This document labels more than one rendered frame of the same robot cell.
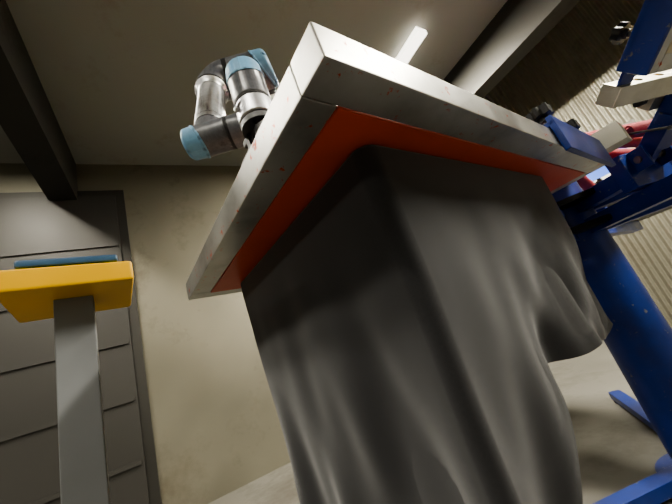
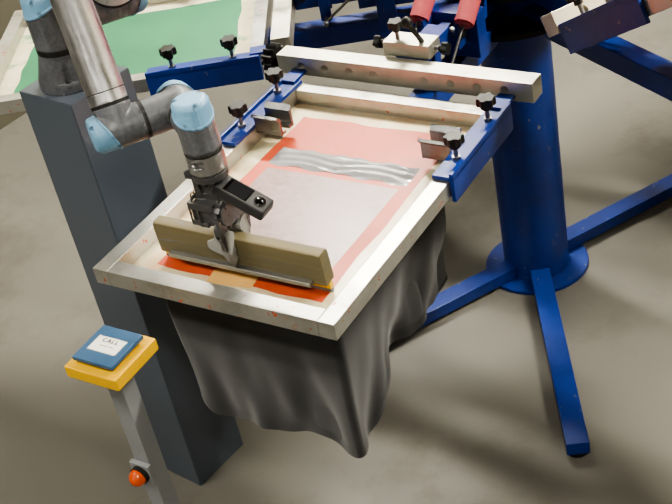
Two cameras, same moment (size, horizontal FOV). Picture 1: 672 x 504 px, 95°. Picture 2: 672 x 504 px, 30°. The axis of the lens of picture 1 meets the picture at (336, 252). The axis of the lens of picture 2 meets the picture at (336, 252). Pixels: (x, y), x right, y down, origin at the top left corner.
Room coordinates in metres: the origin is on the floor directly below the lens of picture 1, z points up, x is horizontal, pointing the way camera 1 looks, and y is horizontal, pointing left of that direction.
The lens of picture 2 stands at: (-1.58, 0.35, 2.42)
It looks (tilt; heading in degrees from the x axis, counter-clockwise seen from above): 35 degrees down; 346
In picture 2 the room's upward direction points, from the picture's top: 12 degrees counter-clockwise
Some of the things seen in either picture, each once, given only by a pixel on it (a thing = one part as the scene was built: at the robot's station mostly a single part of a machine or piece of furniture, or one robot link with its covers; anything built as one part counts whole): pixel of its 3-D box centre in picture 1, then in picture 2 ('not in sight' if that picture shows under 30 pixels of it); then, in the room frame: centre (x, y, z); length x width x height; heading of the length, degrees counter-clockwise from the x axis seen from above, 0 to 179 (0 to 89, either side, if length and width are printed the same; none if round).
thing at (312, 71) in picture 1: (401, 222); (310, 192); (0.65, -0.16, 0.97); 0.79 x 0.58 x 0.04; 129
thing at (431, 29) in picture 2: not in sight; (424, 50); (1.00, -0.59, 1.02); 0.17 x 0.06 x 0.05; 129
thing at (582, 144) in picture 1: (573, 151); (473, 149); (0.58, -0.52, 0.97); 0.30 x 0.05 x 0.07; 129
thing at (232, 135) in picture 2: not in sight; (262, 118); (1.01, -0.17, 0.97); 0.30 x 0.05 x 0.07; 129
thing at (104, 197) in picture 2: not in sight; (143, 287); (1.06, 0.22, 0.60); 0.18 x 0.18 x 1.20; 31
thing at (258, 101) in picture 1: (255, 116); (205, 161); (0.49, 0.06, 1.22); 0.08 x 0.08 x 0.05
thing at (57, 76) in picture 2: not in sight; (67, 59); (1.06, 0.22, 1.25); 0.15 x 0.15 x 0.10
